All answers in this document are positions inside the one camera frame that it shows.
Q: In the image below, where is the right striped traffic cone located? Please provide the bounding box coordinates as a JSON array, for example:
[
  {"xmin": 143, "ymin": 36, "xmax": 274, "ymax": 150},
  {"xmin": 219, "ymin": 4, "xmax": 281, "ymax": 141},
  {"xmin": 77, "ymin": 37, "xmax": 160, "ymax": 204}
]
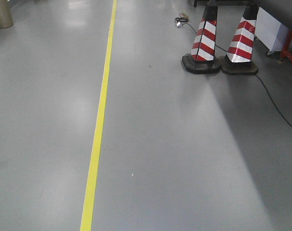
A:
[{"xmin": 218, "ymin": 3, "xmax": 258, "ymax": 75}]

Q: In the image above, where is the striped traffic cone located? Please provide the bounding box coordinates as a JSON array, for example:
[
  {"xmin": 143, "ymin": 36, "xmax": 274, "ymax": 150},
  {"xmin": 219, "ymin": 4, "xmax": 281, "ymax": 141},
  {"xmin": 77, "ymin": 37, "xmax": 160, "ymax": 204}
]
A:
[
  {"xmin": 218, "ymin": 3, "xmax": 258, "ymax": 75},
  {"xmin": 182, "ymin": 0, "xmax": 221, "ymax": 74}
]

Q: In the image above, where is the black floor cable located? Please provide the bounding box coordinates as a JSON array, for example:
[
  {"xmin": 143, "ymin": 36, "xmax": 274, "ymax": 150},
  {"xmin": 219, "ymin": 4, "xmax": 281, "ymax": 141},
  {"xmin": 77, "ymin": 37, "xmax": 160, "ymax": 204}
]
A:
[{"xmin": 174, "ymin": 16, "xmax": 292, "ymax": 135}]

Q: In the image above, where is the red frame white cabinet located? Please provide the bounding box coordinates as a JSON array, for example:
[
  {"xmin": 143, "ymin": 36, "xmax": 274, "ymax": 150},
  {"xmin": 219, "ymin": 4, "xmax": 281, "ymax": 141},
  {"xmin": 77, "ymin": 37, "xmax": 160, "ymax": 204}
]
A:
[{"xmin": 255, "ymin": 8, "xmax": 292, "ymax": 63}]

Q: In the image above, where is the tan cylinder post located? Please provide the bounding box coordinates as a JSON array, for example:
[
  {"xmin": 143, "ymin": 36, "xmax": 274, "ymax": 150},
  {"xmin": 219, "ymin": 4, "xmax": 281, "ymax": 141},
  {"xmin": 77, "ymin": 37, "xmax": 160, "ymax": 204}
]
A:
[{"xmin": 0, "ymin": 0, "xmax": 13, "ymax": 29}]

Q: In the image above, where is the left striped traffic cone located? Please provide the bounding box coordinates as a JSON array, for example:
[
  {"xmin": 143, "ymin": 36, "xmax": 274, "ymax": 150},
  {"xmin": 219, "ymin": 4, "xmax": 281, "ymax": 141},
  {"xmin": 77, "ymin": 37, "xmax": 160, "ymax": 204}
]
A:
[{"xmin": 182, "ymin": 0, "xmax": 221, "ymax": 74}]

